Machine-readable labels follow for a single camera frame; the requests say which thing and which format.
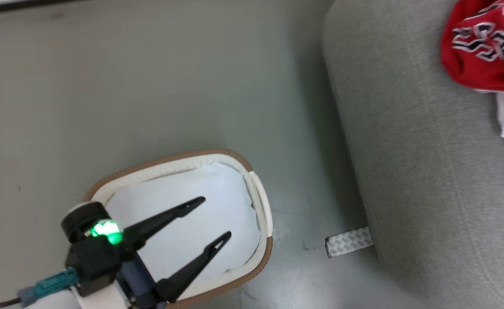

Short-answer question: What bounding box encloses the patterned silver tape strip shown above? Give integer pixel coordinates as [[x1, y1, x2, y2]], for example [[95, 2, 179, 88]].
[[324, 226, 374, 259]]

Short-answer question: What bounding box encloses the white and black baseboard strip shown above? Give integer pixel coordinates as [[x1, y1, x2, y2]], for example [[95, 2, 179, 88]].
[[0, 0, 81, 16]]

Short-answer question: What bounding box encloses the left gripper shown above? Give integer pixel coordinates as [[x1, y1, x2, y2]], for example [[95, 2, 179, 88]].
[[60, 196, 232, 309]]

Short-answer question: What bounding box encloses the white laundry basket brown rim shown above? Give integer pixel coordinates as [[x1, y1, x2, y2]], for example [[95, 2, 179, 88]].
[[82, 148, 274, 309]]

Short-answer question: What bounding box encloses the teal cable connector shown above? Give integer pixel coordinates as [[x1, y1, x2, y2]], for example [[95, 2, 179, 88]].
[[0, 267, 80, 309]]

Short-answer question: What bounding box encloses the red and white jersey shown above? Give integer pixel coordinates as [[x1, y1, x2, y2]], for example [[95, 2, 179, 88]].
[[440, 0, 504, 142]]

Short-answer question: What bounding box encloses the grey fabric sofa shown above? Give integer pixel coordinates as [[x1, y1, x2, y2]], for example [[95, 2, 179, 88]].
[[320, 0, 504, 309]]

